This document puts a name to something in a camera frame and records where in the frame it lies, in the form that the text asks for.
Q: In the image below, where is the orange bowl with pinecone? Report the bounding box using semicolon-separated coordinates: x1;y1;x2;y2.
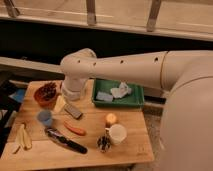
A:
34;82;58;107

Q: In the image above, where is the wooden table board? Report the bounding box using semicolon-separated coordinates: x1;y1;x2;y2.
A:
0;81;154;171

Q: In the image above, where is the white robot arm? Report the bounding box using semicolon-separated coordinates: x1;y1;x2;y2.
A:
60;48;213;171

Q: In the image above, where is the blue sponge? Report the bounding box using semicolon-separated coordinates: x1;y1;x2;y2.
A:
96;92;113;102

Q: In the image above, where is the orange ball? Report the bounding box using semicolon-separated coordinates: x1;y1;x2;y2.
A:
105;113;117;126

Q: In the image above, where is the green plastic tray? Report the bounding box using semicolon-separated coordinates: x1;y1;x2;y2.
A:
91;79;144;108

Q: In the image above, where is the white crumpled cloth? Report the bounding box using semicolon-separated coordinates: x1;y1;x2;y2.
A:
110;82;132;99

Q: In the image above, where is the grey rectangular block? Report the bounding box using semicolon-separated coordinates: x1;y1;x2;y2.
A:
64;104;83;119

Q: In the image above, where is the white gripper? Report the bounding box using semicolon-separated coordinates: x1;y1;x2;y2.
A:
53;76;87;114

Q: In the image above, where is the blue plastic cup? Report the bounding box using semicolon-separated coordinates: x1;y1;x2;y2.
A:
37;110;53;127

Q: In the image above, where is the white mug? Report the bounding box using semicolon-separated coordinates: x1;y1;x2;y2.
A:
107;124;127;145

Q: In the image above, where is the orange carrot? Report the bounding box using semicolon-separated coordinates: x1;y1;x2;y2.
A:
63;121;86;136

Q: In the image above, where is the blue object at table edge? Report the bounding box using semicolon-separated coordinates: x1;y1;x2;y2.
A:
11;89;26;103

